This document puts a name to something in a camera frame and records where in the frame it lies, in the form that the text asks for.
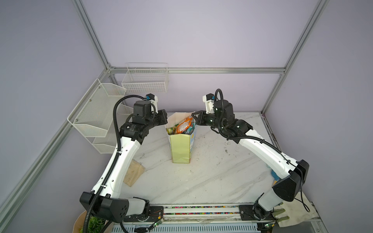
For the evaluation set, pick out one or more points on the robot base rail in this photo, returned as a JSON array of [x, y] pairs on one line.
[[209, 218]]

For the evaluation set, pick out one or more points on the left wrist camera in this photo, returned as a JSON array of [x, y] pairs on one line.
[[154, 100]]

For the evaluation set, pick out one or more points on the white garden glove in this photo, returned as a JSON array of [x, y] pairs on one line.
[[295, 211]]

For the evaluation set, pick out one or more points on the white paper gift bag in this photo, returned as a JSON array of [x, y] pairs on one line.
[[180, 144]]

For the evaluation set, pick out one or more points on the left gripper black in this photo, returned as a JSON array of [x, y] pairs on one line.
[[162, 115]]

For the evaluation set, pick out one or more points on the white wire basket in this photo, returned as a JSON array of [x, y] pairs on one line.
[[146, 77]]

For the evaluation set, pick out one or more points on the green snack bag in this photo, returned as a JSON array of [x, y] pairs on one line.
[[172, 130]]

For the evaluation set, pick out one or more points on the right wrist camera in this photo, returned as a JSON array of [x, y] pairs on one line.
[[209, 103]]

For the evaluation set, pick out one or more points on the blue toy rake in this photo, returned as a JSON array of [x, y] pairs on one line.
[[275, 177]]

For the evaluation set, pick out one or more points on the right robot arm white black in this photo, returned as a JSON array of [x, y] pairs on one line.
[[292, 173]]

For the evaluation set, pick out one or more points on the white mesh shelf lower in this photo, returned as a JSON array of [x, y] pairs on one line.
[[108, 144]]

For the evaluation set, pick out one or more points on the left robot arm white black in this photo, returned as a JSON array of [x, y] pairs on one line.
[[104, 201]]

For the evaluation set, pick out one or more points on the white mesh shelf upper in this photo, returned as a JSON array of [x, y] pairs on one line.
[[93, 115]]

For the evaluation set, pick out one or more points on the teal Fox's candy bag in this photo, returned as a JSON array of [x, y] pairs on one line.
[[190, 129]]

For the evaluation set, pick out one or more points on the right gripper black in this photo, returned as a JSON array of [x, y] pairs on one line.
[[200, 115]]

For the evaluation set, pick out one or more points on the orange Fox's candy bag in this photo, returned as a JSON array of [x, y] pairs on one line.
[[183, 125]]

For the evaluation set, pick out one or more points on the white mesh shelf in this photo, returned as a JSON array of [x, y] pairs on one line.
[[108, 144], [93, 115]]

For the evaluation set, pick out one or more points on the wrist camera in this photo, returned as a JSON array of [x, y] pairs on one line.
[[209, 103], [154, 100]]

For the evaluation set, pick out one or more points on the potted green plant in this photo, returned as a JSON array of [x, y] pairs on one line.
[[95, 225]]

